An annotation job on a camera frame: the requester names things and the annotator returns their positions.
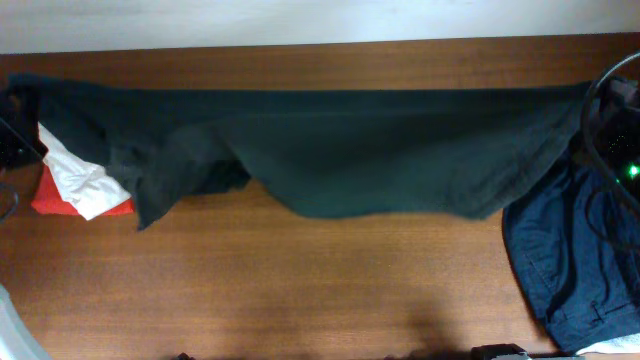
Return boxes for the red folded garment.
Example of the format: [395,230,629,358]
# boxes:
[31,165,135,216]

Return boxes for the navy blue trousers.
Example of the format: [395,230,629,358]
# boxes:
[502,153,639,353]

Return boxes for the dark green Nike t-shirt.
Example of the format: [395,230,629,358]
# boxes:
[6,74,587,228]

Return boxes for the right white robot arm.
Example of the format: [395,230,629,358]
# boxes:
[570,76,639,216]

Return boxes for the white towel corner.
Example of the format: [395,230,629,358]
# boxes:
[576,333,640,355]

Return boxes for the white folded t-shirt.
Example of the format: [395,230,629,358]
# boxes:
[38,124,132,221]

